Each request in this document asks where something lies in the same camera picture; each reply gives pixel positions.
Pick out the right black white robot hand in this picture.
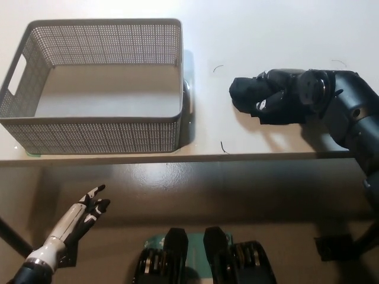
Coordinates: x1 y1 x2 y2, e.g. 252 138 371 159
255 68 309 112

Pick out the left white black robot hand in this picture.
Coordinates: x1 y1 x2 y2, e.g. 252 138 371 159
25 185 111 272

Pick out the grey perforated plastic basket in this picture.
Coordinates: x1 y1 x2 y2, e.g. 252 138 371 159
0 18 184 154

